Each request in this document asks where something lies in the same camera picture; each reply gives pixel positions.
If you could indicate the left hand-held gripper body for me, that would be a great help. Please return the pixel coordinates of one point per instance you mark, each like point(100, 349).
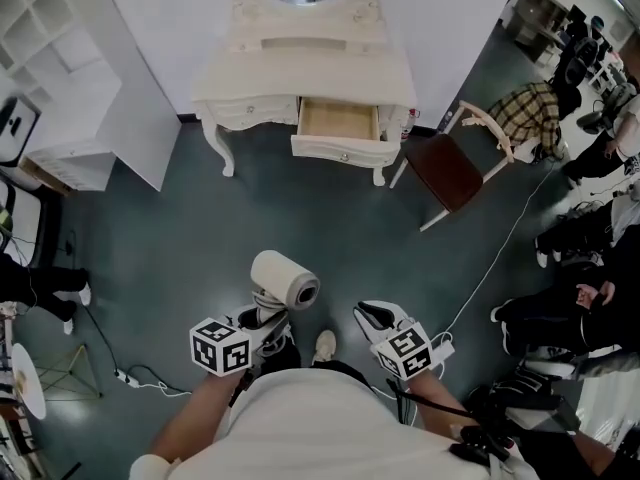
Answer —
point(220, 348)

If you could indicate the person's right white shoe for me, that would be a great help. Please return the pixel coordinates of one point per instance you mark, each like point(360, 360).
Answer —
point(325, 345)

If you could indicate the person's white shirt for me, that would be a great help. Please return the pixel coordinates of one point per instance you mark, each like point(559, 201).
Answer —
point(325, 428)

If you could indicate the white box with black frame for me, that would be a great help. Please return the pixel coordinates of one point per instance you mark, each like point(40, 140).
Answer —
point(22, 223)

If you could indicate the person's right forearm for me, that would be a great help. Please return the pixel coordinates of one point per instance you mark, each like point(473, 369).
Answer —
point(440, 393)

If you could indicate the person's left forearm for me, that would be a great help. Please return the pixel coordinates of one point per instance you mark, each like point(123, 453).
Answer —
point(195, 408)

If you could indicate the white device with black frame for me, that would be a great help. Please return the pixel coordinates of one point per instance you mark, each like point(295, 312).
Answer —
point(15, 128)

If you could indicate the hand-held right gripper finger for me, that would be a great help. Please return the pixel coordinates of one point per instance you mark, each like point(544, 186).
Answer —
point(395, 315)
point(367, 325)

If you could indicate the black clamp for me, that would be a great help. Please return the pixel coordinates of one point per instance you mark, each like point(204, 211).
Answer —
point(480, 443)

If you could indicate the white shelving unit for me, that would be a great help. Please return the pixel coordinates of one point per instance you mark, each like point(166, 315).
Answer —
point(75, 68)

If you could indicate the grey desk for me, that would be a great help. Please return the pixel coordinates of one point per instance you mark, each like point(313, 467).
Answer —
point(537, 13)

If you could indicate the white chair with brown seat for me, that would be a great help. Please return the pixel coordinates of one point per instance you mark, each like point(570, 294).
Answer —
point(445, 173)

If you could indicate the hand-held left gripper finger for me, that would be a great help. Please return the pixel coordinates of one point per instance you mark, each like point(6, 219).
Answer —
point(237, 318)
point(277, 328)

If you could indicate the white floor power strip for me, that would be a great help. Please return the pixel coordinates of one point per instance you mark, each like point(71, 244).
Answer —
point(127, 378)

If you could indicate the round white side table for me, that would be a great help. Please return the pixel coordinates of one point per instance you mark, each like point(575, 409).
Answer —
point(27, 383)

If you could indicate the large white wood-lined drawer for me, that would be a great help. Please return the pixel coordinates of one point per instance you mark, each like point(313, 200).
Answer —
point(340, 118)

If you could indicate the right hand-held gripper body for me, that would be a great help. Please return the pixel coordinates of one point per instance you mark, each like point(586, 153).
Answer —
point(405, 353)

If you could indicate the white vanity dressing table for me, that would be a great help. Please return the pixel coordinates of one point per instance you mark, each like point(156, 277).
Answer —
point(300, 68)

